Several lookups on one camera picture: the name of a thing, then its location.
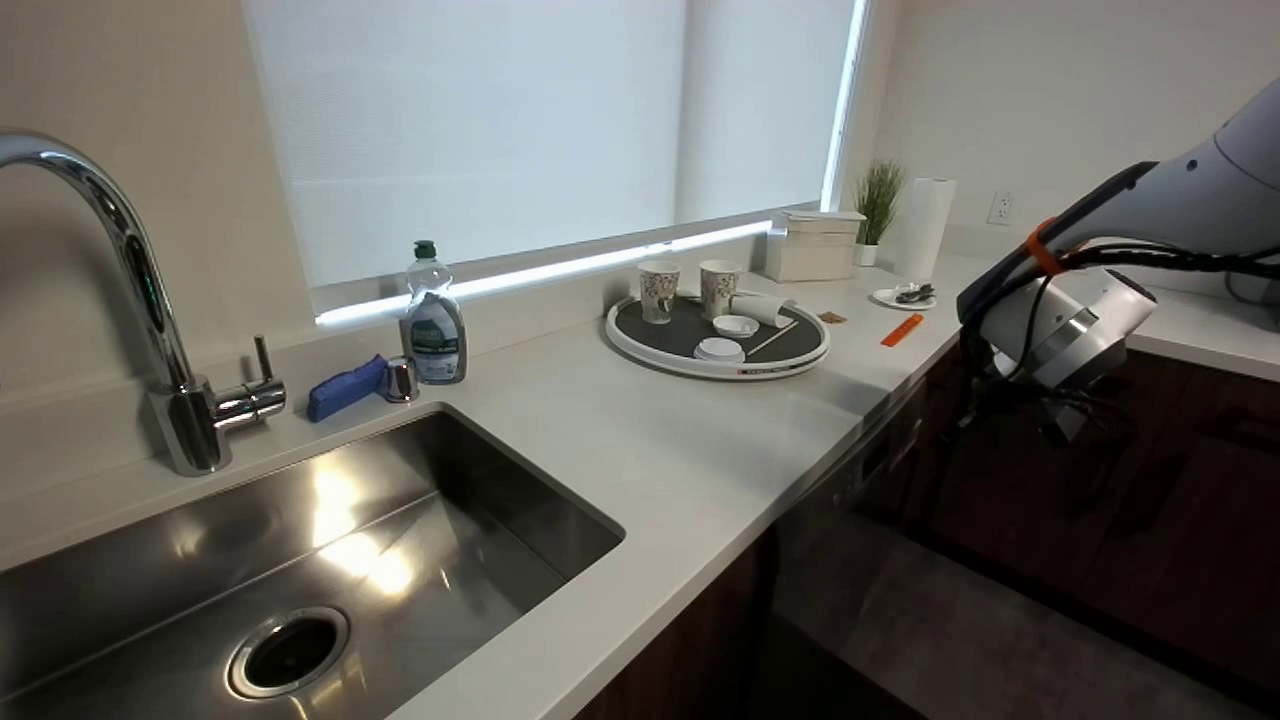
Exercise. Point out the dish soap bottle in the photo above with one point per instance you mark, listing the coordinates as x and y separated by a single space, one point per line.
432 334

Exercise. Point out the brown wooden cabinet front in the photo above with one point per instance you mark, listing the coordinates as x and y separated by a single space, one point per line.
695 653

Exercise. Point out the tiny brown object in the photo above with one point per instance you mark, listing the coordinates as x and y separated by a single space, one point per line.
833 316

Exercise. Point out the white wall outlet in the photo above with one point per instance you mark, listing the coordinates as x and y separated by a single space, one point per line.
1002 211

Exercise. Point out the small orange stick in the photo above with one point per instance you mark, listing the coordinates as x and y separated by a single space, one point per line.
900 330

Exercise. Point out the narrow white roller blind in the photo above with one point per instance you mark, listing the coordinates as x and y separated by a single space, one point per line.
767 93

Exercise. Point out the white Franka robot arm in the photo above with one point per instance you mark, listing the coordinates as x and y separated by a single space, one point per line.
1201 186

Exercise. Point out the blue dish brush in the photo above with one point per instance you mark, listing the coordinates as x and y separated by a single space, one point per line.
346 384

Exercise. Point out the white paper towel roll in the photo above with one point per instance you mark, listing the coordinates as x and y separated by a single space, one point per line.
923 227

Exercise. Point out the stainless steel sink basin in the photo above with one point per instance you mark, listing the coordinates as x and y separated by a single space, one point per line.
440 521

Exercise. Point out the patterned beige ceramic cup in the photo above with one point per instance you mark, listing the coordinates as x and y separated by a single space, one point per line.
656 294
718 289

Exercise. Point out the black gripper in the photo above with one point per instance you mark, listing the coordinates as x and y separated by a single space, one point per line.
1074 412

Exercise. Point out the small white plate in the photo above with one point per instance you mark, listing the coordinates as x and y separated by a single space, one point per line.
900 297

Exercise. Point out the white rectangular container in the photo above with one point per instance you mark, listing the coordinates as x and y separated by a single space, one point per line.
813 245

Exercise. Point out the small white dish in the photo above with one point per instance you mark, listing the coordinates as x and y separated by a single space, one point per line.
732 324
718 348

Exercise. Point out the dark brown wooden drawer cabinet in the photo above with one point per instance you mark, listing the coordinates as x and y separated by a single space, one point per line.
1174 533

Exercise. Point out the wide white roller blind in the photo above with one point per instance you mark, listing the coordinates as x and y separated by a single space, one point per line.
464 120

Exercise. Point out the small green potted plant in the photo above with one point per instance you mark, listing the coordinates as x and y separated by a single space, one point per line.
877 201

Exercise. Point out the chrome kitchen faucet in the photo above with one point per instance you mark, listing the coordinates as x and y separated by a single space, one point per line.
134 281

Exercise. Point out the white rolled cloth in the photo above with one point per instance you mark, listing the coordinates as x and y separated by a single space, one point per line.
769 311

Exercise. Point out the round black white-rimmed tray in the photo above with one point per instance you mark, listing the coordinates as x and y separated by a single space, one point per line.
665 340

